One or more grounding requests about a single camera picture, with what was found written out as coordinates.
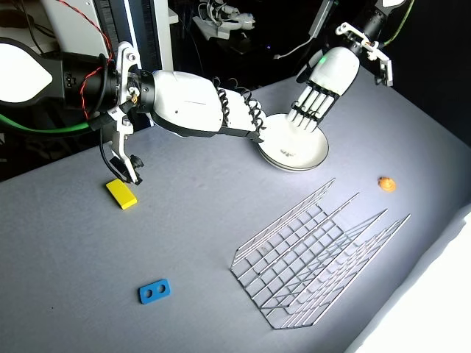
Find white cable with plug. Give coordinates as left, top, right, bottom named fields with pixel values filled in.
left=274, top=35, right=322, bottom=60

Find grey metal bar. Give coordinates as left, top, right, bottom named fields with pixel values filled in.
left=308, top=0, right=338, bottom=38

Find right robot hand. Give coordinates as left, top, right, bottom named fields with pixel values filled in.
left=149, top=68, right=268, bottom=144

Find white round ceramic plate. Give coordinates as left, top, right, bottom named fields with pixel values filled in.
left=257, top=145, right=328, bottom=174
left=257, top=113, right=330, bottom=171

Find white spare robot parts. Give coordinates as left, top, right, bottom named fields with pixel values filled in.
left=191, top=0, right=258, bottom=41

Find blue block with two holes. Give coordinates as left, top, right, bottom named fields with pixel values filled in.
left=138, top=278, right=171, bottom=305

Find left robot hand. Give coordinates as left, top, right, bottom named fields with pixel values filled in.
left=286, top=46, right=361, bottom=133

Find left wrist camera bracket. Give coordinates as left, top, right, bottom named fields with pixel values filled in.
left=335, top=21, right=394, bottom=88

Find yellow rectangular block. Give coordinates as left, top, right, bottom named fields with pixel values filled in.
left=105, top=179, right=138, bottom=210

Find red black twisted wire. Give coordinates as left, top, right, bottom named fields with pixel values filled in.
left=58, top=0, right=116, bottom=121

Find silver wire dish rack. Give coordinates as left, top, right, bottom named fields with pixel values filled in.
left=230, top=178, right=412, bottom=330

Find green cable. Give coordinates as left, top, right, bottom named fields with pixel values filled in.
left=0, top=113, right=93, bottom=138
left=382, top=0, right=417, bottom=49

